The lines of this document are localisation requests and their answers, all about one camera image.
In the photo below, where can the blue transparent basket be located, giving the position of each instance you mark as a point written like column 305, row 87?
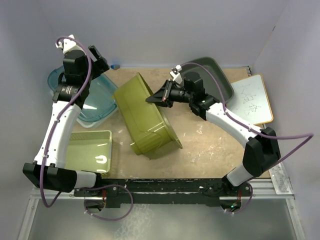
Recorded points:
column 100, row 104

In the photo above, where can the small blue object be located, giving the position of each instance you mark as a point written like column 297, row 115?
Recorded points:
column 115, row 66

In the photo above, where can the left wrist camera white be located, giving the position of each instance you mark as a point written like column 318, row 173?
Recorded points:
column 66, row 43

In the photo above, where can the light green plastic tray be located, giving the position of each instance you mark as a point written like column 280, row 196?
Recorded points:
column 90, row 151

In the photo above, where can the clear plastic packet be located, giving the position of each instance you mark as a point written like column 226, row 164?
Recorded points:
column 280, row 180

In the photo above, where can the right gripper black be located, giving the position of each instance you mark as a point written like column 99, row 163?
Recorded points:
column 162, row 97

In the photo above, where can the large olive green basket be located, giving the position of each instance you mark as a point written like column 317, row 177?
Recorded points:
column 148, row 127

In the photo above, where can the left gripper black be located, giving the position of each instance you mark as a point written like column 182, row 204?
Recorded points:
column 100, row 65

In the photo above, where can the whiteboard with yellow frame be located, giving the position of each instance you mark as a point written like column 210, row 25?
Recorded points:
column 250, row 100

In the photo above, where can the grey plastic tray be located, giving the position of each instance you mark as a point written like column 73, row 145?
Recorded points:
column 214, row 79

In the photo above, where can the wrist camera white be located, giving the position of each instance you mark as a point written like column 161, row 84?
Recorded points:
column 66, row 43
column 175, row 74

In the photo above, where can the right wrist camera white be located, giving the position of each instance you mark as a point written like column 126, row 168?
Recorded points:
column 175, row 74

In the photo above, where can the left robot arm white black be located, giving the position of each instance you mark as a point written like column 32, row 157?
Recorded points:
column 48, row 168

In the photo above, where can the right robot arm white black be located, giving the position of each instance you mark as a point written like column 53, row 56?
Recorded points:
column 261, row 148

